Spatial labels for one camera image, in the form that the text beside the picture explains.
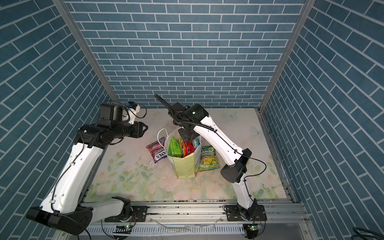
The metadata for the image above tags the right black corrugated cable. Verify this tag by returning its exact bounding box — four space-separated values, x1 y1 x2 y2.
154 93 215 133

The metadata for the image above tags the purple Fox's candy bag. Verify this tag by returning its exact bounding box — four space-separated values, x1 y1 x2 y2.
146 137 167 163

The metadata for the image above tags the green yellow lemon candy bag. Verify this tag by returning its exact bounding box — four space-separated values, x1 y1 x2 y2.
198 146 220 172

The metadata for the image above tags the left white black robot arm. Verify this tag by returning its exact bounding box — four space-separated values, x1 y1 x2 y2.
26 101 148 236

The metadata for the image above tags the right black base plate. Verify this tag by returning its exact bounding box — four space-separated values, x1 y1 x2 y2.
224 204 267 222

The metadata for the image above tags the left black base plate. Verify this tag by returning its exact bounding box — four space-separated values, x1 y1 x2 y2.
104 206 148 223

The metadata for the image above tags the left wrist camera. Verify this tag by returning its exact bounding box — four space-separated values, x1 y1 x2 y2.
123 102 141 125

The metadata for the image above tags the red snack packet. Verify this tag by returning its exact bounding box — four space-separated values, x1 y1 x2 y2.
183 142 195 157

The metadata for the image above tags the aluminium mounting rail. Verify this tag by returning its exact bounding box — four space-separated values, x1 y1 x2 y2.
88 200 317 240

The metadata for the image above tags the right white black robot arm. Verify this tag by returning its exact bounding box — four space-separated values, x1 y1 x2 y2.
165 103 258 221

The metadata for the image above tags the floral table mat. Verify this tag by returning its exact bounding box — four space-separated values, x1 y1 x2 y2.
86 109 288 202

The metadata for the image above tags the black cable bottom right corner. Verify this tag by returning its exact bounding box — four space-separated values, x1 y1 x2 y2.
351 226 384 240

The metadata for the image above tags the bright green snack packet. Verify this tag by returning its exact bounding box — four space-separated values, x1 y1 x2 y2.
168 137 183 158

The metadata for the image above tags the orange yellow snack packet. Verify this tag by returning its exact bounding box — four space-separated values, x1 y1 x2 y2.
179 137 186 158

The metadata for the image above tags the teal Fox's candy bag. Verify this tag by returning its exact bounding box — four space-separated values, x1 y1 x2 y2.
192 138 201 150

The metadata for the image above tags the white green paper bag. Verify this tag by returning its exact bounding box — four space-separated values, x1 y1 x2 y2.
157 127 202 179

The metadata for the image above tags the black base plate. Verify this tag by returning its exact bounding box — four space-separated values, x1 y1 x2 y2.
104 206 148 223
224 204 267 222

